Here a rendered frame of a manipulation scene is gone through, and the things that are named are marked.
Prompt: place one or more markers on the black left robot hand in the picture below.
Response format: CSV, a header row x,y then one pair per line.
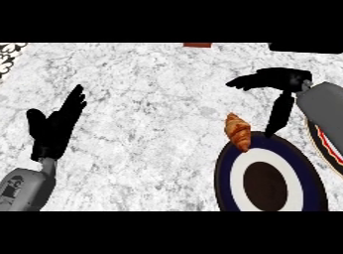
x,y
55,129

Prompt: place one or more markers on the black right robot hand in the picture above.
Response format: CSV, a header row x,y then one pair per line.
x,y
281,79

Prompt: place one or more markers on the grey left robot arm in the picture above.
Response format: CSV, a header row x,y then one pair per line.
x,y
22,190

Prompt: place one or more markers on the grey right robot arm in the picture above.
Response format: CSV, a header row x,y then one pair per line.
x,y
335,119

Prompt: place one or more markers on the golden brown croissant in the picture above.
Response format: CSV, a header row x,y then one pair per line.
x,y
238,132

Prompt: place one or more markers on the navy and white plate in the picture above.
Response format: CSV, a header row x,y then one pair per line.
x,y
269,175

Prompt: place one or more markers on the reddish brown block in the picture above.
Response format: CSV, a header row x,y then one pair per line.
x,y
196,45

